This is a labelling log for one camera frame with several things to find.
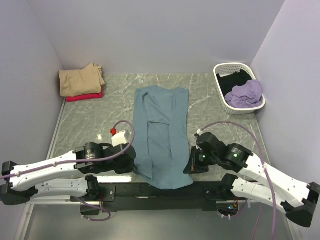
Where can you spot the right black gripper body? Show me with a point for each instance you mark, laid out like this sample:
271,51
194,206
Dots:
207,159

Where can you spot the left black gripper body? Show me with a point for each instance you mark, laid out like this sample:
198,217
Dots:
120,169

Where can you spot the blue t shirt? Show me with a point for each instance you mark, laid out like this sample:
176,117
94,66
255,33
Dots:
161,142

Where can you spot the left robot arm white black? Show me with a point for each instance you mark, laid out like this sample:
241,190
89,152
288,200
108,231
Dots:
72,174

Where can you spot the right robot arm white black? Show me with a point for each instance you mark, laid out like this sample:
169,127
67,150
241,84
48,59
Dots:
250,178

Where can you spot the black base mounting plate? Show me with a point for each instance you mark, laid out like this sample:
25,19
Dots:
203,195

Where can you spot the purple t shirt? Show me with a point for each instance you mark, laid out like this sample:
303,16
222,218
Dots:
246,96

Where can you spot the black t shirt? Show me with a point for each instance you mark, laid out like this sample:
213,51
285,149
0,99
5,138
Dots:
228,82

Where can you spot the folded pink t shirt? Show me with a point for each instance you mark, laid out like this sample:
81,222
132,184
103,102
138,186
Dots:
84,97

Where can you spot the folded beige t shirt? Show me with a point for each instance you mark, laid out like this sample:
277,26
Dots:
88,80

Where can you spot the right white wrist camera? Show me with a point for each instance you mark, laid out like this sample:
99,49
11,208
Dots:
198,133

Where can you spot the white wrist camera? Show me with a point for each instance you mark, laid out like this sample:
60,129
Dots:
119,137
198,133

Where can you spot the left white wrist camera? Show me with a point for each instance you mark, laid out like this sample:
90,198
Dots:
119,137

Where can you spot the aluminium rail frame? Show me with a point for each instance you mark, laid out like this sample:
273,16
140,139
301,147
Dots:
249,177

